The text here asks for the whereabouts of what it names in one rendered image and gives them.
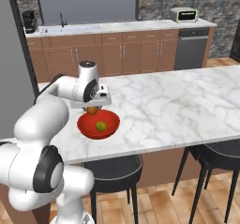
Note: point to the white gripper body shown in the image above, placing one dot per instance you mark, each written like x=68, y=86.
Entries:
x=93, y=101

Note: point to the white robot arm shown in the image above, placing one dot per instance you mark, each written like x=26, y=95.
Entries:
x=37, y=131

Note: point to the green mango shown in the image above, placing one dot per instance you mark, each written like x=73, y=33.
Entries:
x=101, y=126

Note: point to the red bowl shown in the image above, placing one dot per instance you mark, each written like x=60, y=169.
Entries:
x=90, y=129

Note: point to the white marble dining table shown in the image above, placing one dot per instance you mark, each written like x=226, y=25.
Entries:
x=175, y=106

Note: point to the grey fridge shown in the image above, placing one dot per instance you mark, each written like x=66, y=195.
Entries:
x=14, y=65

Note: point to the orange fruit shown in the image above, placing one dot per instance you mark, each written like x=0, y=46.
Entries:
x=92, y=110

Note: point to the brown cupboard run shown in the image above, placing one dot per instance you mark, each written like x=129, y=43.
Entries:
x=103, y=54

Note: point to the black bar stool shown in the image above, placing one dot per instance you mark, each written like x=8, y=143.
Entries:
x=115, y=171
x=215, y=156

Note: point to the sink with black tap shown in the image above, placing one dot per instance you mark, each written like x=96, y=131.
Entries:
x=67, y=27

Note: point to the black coffee machine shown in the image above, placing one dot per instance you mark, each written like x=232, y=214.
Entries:
x=29, y=21

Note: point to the dark grey dishwasher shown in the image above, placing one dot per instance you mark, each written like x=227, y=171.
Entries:
x=191, y=48

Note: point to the white toaster oven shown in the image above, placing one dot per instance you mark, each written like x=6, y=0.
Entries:
x=184, y=14

